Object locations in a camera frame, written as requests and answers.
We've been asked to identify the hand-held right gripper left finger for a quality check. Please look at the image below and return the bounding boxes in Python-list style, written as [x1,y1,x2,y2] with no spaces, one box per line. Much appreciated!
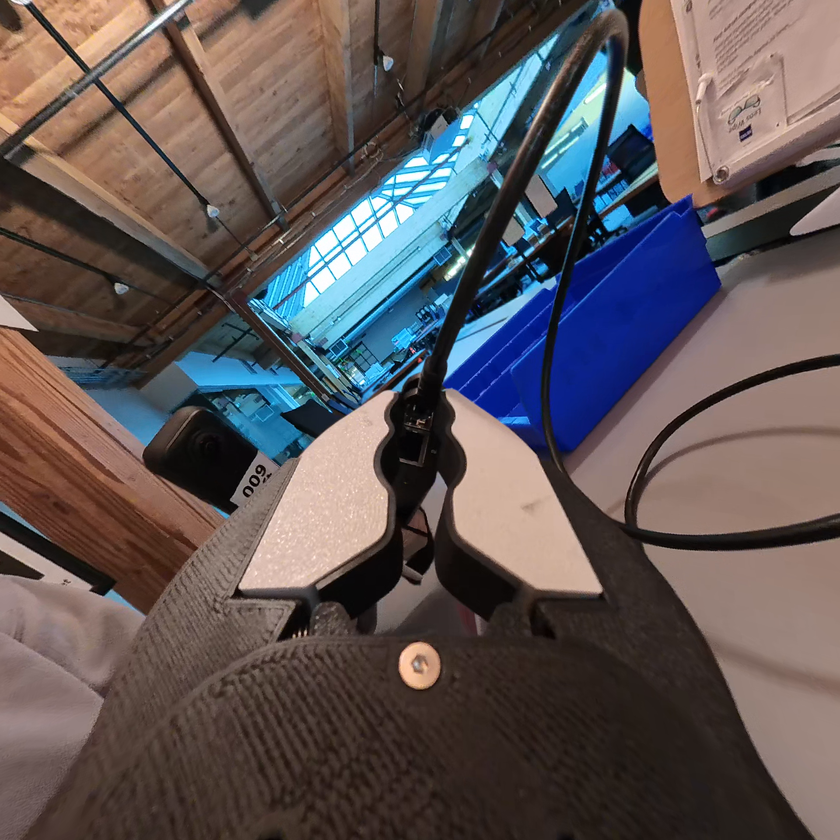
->
[238,390,404,618]

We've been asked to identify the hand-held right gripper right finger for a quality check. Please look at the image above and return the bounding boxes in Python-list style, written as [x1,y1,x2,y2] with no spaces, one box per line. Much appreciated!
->
[433,389,605,623]

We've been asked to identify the black ethernet cable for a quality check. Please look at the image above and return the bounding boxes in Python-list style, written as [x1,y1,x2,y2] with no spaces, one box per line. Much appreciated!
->
[403,8,840,552]

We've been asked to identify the grey desk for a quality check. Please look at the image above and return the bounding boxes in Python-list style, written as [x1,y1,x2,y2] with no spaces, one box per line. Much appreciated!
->
[367,223,840,840]

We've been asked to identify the blue plastic bin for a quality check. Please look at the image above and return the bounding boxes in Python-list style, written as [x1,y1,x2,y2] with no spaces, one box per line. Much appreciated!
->
[443,193,723,455]

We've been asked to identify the white paper sheet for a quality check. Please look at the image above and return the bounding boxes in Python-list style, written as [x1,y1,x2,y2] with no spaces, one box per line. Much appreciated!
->
[0,294,39,332]

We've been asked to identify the person's grey sweatshirt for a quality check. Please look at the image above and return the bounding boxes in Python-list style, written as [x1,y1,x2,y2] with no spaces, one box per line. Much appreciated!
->
[0,574,145,840]

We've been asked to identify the grey metal ceiling pipe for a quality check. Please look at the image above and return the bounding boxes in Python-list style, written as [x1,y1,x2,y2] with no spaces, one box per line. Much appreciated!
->
[0,0,198,158]

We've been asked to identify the white document stand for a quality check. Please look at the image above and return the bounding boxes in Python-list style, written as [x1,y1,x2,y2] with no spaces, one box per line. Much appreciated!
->
[699,147,840,263]

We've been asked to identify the instruction sheet on board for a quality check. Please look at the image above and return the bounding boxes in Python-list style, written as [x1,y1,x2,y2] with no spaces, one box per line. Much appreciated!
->
[638,0,706,207]

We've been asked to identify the lens wipe packet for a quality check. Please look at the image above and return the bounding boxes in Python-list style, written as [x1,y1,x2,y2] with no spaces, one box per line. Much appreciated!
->
[697,52,791,173]

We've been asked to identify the printed instruction sheet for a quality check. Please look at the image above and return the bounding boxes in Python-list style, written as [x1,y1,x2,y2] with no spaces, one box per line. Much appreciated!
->
[669,0,840,191]

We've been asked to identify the wooden post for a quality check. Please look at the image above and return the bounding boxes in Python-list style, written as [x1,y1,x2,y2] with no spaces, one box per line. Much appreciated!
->
[0,328,224,614]

